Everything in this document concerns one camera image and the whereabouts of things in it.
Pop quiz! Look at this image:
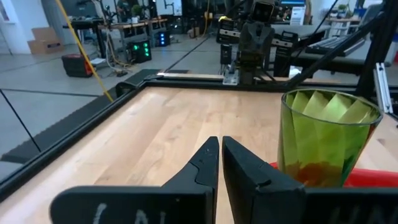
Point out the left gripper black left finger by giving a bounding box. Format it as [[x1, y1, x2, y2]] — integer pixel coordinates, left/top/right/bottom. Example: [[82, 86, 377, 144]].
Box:
[[49, 136, 220, 224]]

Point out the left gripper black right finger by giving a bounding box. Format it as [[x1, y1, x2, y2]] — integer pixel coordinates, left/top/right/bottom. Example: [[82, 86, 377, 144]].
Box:
[[221, 135, 398, 224]]

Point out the green faceted plastic cup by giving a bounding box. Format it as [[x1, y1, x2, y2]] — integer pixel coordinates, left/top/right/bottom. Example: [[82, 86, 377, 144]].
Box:
[[277, 88, 384, 188]]

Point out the black keyboard tray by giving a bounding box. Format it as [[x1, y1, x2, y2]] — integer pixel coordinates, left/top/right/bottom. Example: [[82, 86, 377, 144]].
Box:
[[305, 34, 366, 58]]

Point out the red plastic tray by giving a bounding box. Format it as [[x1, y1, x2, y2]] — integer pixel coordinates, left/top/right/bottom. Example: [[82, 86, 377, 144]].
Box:
[[269, 161, 398, 189]]

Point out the black equipment box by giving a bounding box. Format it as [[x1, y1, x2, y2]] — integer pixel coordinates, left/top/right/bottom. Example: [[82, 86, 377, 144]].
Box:
[[273, 30, 300, 78], [216, 18, 242, 45]]

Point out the small black box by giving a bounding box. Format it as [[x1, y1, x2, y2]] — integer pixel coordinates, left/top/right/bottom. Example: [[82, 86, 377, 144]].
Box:
[[220, 43, 234, 66]]

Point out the black diagonal strut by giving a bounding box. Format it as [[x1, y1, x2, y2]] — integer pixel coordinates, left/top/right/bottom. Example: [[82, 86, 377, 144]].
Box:
[[287, 13, 386, 90]]

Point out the computer with blue lights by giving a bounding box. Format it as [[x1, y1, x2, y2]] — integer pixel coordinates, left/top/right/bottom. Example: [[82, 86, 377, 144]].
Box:
[[156, 29, 172, 48]]

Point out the green potted plant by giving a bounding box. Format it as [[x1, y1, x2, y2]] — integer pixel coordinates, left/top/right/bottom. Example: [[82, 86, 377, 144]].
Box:
[[131, 4, 144, 18]]

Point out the computer with green lights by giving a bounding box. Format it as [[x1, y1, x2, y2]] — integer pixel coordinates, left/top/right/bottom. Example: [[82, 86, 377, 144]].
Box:
[[128, 39, 153, 64]]

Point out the wooden workbench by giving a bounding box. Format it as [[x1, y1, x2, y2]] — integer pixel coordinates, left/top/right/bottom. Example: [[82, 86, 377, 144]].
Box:
[[97, 18, 169, 63]]

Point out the silver aluminium extrusion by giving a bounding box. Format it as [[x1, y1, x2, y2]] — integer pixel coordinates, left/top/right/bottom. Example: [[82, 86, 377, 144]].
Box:
[[373, 62, 394, 114]]

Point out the red and black toolbox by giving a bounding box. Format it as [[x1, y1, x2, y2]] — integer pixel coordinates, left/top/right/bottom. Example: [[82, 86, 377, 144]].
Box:
[[60, 53, 95, 78]]

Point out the cardboard box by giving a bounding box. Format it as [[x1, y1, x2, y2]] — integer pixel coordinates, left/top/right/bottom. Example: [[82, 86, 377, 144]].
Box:
[[27, 26, 65, 55]]

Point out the silver metal bracket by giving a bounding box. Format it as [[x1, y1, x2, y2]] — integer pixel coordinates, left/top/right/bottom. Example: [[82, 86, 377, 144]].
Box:
[[222, 68, 241, 86]]

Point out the black frame post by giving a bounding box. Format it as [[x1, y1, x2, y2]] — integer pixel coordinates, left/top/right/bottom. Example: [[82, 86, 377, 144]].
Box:
[[355, 0, 398, 98]]

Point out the black table edge frame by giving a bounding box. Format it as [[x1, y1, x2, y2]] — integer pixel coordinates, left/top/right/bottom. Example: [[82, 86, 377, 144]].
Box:
[[0, 68, 398, 203]]

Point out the yellow rope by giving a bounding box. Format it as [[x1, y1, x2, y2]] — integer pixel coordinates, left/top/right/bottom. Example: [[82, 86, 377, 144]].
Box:
[[55, 0, 114, 103]]

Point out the black hanging cable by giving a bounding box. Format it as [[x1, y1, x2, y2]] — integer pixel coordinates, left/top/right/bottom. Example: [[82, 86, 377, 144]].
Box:
[[0, 88, 42, 154]]

